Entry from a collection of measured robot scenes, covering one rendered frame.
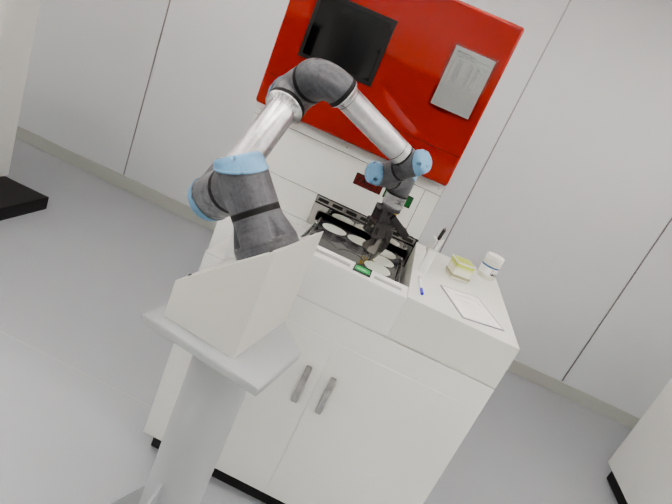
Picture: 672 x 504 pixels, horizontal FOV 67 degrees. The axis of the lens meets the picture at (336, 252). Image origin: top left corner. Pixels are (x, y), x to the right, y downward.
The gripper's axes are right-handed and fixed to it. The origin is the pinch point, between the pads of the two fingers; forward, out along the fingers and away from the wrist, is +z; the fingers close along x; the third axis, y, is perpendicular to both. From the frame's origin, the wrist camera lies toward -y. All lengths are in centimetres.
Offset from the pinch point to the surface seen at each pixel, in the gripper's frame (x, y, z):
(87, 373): -38, 77, 91
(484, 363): 54, -13, 3
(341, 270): 25.3, 26.9, -3.9
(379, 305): 33.7, 15.2, 1.0
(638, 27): -92, -171, -141
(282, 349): 48, 48, 9
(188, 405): 45, 65, 31
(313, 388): 30, 21, 36
